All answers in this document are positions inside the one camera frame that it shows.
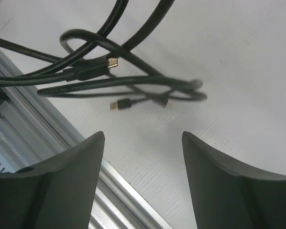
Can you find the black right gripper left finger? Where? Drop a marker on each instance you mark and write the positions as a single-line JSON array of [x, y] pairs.
[[56, 193]]

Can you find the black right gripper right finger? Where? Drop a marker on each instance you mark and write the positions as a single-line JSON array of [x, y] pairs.
[[227, 193]]

